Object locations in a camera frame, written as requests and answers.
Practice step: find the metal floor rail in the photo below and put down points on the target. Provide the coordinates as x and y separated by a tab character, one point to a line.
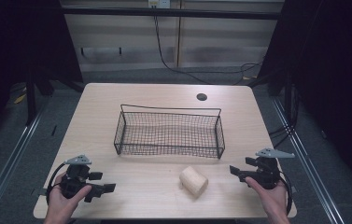
307	168
7	168

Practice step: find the yellow floor tape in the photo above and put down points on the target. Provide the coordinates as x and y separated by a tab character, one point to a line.
20	98

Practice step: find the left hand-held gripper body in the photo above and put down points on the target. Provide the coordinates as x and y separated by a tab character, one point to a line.
74	183

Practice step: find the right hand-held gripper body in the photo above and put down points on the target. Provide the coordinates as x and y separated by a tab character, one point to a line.
268	174

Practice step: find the person's right hand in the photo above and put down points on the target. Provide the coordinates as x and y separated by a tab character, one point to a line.
274	202

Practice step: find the black stand leg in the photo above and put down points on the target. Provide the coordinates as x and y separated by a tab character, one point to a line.
30	99

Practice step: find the person's left hand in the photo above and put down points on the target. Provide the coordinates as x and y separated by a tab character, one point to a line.
59	207

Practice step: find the beige cylindrical bread roll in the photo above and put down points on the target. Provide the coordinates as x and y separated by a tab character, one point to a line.
193	182

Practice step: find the black curtain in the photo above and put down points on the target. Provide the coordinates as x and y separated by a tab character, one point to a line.
335	77
18	46

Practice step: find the black horizontal frame bar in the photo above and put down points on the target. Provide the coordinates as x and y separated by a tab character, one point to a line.
170	12

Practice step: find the white wall power outlet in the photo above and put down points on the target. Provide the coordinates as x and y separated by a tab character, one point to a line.
159	3

